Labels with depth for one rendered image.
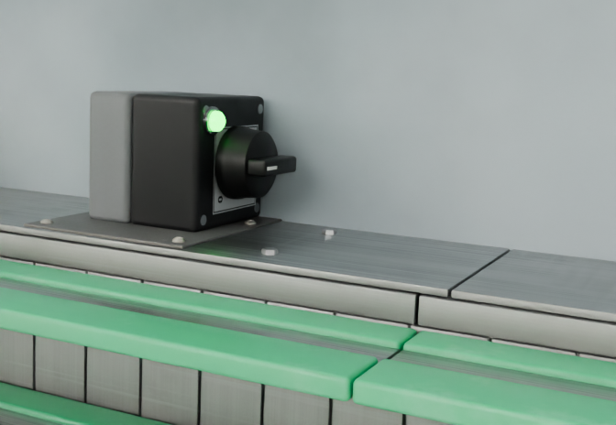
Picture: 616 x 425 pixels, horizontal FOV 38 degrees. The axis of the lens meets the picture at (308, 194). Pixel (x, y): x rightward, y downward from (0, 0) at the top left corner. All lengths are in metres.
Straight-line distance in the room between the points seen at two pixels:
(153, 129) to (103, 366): 0.14
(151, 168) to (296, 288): 0.14
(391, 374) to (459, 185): 0.21
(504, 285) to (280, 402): 0.13
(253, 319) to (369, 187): 0.17
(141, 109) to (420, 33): 0.17
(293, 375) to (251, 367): 0.02
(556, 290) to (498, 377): 0.08
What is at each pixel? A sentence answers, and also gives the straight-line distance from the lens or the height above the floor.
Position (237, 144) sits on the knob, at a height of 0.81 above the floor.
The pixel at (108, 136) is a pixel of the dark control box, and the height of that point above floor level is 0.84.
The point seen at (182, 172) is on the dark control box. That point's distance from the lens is 0.52.
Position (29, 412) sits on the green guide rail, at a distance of 0.52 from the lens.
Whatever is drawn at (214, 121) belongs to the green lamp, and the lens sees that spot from 0.52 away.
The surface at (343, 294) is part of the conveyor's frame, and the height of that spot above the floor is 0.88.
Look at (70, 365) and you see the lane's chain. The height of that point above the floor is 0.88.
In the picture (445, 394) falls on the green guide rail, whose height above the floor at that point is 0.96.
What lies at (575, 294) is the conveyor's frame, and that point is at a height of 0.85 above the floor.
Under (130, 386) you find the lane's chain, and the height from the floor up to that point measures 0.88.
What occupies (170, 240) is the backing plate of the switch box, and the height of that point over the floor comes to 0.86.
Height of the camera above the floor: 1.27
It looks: 63 degrees down
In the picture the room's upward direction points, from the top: 103 degrees counter-clockwise
